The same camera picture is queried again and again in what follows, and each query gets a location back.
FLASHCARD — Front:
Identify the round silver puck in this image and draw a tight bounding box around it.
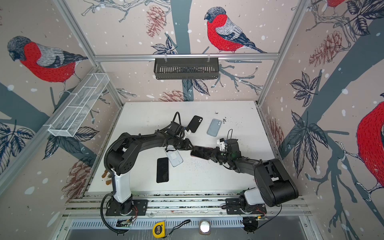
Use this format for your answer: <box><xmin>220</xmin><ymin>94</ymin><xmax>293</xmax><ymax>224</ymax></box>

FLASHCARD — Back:
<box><xmin>199</xmin><ymin>220</ymin><xmax>211</xmax><ymax>235</ymax></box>

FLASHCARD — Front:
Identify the pink purple phone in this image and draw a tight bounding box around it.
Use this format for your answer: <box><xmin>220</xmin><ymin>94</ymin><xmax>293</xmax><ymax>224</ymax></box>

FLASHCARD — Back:
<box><xmin>191</xmin><ymin>145</ymin><xmax>212</xmax><ymax>160</ymax></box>

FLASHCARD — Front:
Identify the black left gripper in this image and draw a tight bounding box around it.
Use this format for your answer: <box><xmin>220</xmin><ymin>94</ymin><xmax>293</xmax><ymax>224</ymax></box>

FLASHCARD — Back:
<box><xmin>173</xmin><ymin>136</ymin><xmax>196</xmax><ymax>151</ymax></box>

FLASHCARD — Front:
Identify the black phone case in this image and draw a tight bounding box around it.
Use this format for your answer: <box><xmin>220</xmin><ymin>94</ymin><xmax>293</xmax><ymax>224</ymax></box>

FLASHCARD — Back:
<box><xmin>186</xmin><ymin>116</ymin><xmax>203</xmax><ymax>133</ymax></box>

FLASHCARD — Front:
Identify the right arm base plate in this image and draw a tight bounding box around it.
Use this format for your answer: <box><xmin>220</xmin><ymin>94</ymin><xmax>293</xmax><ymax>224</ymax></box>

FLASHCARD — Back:
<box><xmin>221</xmin><ymin>198</ymin><xmax>267</xmax><ymax>215</ymax></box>

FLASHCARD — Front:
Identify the light blue phone case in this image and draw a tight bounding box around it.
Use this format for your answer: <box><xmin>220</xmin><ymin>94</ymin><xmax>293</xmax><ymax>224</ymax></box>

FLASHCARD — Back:
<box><xmin>207</xmin><ymin>119</ymin><xmax>223</xmax><ymax>137</ymax></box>

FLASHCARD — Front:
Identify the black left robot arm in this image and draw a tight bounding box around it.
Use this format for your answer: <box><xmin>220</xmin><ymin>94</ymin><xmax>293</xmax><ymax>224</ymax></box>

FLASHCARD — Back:
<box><xmin>104</xmin><ymin>130</ymin><xmax>193</xmax><ymax>204</ymax></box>

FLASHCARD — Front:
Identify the salmon pink phone case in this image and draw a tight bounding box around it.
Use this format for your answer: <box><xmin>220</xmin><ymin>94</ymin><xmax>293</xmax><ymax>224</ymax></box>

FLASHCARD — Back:
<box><xmin>191</xmin><ymin>148</ymin><xmax>210</xmax><ymax>160</ymax></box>

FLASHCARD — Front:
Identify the black phone face up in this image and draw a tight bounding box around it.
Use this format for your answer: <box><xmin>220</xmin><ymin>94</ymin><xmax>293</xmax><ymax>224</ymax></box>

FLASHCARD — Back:
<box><xmin>156</xmin><ymin>158</ymin><xmax>169</xmax><ymax>184</ymax></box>

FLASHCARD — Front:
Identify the white phone face down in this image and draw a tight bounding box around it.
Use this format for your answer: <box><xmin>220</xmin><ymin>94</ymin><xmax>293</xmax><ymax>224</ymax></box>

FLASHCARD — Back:
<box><xmin>165</xmin><ymin>146</ymin><xmax>183</xmax><ymax>168</ymax></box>

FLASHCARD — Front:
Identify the white wire mesh basket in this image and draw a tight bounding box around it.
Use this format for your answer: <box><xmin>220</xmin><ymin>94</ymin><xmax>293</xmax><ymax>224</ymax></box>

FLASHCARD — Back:
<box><xmin>48</xmin><ymin>73</ymin><xmax>110</xmax><ymax>137</ymax></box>

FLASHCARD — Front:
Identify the black corrugated cable left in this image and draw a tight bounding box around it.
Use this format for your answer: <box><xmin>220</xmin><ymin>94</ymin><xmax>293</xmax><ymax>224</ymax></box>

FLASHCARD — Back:
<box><xmin>99</xmin><ymin>111</ymin><xmax>183</xmax><ymax>235</ymax></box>

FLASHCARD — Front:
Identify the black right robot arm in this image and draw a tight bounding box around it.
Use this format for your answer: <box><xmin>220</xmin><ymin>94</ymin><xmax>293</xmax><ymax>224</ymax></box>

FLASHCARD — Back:
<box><xmin>191</xmin><ymin>139</ymin><xmax>299</xmax><ymax>207</ymax></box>

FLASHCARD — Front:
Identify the yellow tape measure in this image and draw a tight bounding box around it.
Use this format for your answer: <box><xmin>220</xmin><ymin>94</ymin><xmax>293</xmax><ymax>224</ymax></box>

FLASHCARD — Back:
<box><xmin>153</xmin><ymin>222</ymin><xmax>166</xmax><ymax>239</ymax></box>

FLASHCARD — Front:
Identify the black wall basket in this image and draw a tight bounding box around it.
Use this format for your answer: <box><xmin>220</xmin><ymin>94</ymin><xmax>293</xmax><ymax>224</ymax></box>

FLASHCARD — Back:
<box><xmin>154</xmin><ymin>58</ymin><xmax>219</xmax><ymax>80</ymax></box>

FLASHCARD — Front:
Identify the small circuit board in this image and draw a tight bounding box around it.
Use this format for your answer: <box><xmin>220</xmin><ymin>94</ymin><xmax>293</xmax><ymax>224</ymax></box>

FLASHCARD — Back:
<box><xmin>116</xmin><ymin>220</ymin><xmax>133</xmax><ymax>228</ymax></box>

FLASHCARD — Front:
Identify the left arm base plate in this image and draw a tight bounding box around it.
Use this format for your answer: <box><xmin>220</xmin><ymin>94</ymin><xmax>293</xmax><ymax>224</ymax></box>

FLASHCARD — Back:
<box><xmin>106</xmin><ymin>198</ymin><xmax>149</xmax><ymax>217</ymax></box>

